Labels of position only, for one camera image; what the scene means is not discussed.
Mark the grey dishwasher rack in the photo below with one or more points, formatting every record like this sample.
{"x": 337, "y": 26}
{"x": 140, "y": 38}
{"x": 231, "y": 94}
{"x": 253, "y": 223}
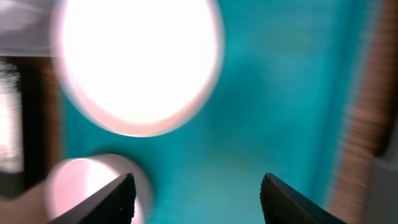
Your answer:
{"x": 381, "y": 201}

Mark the clear plastic bin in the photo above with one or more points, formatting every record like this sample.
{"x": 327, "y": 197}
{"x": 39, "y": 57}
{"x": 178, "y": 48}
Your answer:
{"x": 25, "y": 28}

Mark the pink bowl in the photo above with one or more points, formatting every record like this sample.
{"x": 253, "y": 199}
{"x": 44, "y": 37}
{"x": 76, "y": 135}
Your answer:
{"x": 73, "y": 180}

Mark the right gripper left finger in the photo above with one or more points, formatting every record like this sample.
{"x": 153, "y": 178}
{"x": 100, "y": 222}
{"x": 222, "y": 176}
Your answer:
{"x": 113, "y": 204}

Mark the black tray bin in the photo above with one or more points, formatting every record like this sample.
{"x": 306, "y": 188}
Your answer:
{"x": 33, "y": 128}

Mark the teal plastic tray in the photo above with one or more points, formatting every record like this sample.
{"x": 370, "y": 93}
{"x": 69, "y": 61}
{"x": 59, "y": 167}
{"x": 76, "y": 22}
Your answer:
{"x": 277, "y": 107}

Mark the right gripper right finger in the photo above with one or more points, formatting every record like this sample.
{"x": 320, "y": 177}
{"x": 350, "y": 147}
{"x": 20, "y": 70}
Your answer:
{"x": 281, "y": 204}

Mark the large white plate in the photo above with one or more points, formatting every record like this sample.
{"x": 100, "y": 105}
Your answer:
{"x": 138, "y": 68}

